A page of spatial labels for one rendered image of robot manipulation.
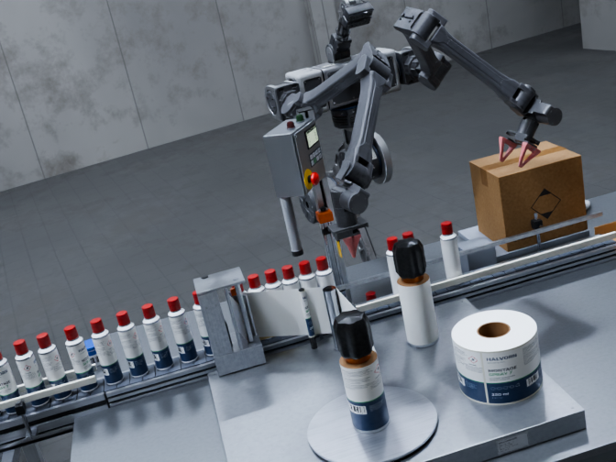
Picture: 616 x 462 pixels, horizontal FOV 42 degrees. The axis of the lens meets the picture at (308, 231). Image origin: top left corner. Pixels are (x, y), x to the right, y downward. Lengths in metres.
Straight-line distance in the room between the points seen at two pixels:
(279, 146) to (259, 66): 7.60
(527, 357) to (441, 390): 0.24
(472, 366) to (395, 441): 0.25
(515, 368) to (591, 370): 0.30
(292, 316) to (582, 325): 0.81
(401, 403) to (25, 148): 7.78
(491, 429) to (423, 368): 0.32
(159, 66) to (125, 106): 0.61
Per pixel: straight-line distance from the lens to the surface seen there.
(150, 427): 2.32
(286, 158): 2.32
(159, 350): 2.43
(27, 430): 2.48
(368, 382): 1.87
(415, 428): 1.93
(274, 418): 2.10
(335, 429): 1.98
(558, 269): 2.67
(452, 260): 2.53
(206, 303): 2.24
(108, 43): 9.44
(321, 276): 2.41
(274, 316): 2.36
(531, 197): 2.81
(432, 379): 2.12
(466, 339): 1.98
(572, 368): 2.20
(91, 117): 9.48
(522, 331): 1.99
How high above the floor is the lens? 2.00
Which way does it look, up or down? 20 degrees down
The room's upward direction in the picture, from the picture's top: 12 degrees counter-clockwise
